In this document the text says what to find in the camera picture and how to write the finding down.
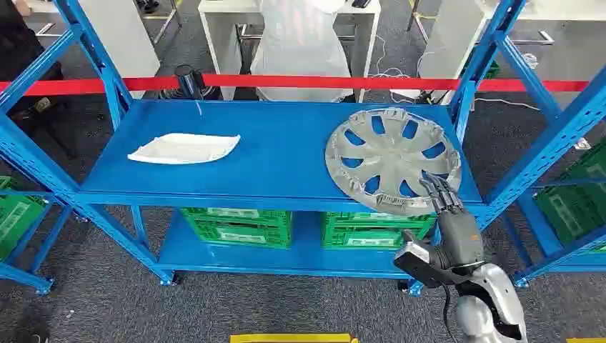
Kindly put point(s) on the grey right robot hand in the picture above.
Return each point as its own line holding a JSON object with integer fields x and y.
{"x": 459, "y": 234}

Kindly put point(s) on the silver plastic wheel hubcap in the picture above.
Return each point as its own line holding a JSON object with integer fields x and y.
{"x": 393, "y": 161}

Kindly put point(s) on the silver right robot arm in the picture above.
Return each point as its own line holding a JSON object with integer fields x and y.
{"x": 497, "y": 293}

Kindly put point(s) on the green plastic crate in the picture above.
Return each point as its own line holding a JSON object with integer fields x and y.
{"x": 369, "y": 232}
{"x": 16, "y": 218}
{"x": 592, "y": 163}
{"x": 236, "y": 227}
{"x": 568, "y": 213}

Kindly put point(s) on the yellow floor tape strip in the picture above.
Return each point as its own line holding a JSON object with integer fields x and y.
{"x": 587, "y": 341}

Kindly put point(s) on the large blue metal shelf rack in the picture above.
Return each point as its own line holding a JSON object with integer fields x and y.
{"x": 284, "y": 156}

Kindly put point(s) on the white board panel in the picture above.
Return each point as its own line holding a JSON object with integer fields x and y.
{"x": 123, "y": 38}
{"x": 449, "y": 42}

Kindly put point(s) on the red barrier belt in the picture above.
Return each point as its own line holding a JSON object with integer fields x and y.
{"x": 308, "y": 81}

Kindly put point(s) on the white translucent plastic cover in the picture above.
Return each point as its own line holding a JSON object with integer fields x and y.
{"x": 298, "y": 47}

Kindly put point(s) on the white plastic panel part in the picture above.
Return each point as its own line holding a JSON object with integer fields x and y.
{"x": 184, "y": 149}

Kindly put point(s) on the white table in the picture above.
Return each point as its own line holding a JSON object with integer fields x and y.
{"x": 206, "y": 28}

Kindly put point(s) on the person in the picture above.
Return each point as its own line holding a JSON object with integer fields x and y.
{"x": 19, "y": 52}

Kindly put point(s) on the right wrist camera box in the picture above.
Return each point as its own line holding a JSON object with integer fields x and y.
{"x": 416, "y": 262}

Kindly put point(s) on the black stanchion post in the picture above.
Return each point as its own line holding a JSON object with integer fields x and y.
{"x": 188, "y": 80}

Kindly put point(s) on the metal chair frame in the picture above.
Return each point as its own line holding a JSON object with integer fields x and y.
{"x": 168, "y": 21}

